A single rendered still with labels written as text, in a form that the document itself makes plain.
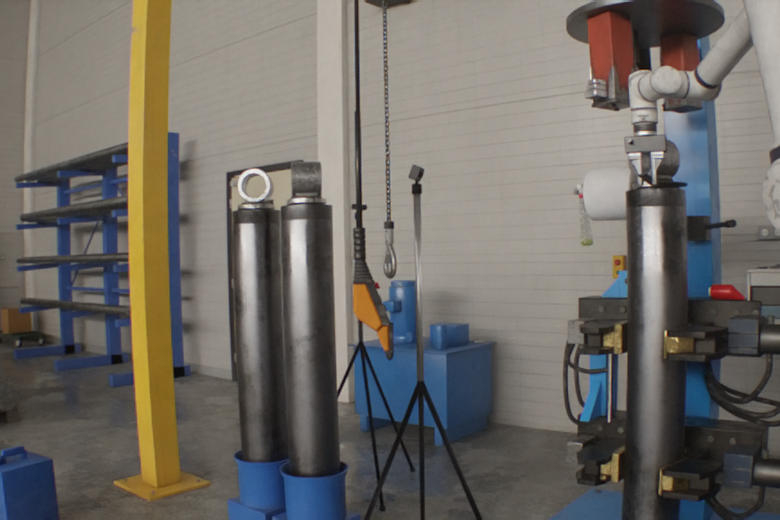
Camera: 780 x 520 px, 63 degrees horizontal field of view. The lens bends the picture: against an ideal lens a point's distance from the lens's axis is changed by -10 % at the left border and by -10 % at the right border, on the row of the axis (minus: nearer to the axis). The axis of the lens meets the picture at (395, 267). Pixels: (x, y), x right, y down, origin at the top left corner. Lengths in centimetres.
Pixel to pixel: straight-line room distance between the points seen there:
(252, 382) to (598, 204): 181
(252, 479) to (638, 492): 164
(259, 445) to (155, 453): 95
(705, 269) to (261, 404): 193
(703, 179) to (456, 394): 243
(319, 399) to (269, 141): 428
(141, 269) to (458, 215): 251
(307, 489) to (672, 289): 162
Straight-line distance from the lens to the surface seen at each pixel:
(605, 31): 242
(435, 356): 456
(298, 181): 284
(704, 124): 290
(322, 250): 281
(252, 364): 307
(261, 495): 319
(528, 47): 515
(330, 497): 296
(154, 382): 387
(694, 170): 288
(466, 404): 476
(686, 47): 271
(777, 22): 168
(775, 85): 162
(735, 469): 259
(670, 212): 243
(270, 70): 694
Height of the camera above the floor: 127
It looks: 1 degrees down
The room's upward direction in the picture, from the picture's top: 1 degrees counter-clockwise
